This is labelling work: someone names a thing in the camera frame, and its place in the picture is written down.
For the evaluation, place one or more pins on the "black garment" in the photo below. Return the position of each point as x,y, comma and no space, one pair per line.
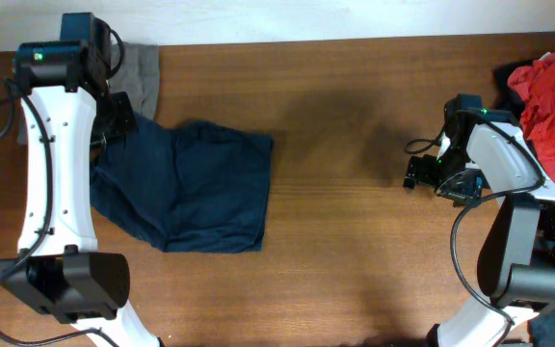
507,99

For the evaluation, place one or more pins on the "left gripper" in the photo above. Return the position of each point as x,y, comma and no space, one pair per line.
128,122

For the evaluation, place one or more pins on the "folded grey shorts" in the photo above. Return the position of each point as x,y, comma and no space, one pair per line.
139,77

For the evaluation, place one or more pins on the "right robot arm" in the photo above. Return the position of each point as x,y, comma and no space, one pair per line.
483,156

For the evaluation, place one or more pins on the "navy blue shorts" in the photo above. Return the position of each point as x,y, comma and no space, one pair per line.
200,187

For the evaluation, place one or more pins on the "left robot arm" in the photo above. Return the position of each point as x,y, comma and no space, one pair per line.
69,109

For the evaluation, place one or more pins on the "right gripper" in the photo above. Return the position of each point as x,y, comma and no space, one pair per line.
469,188

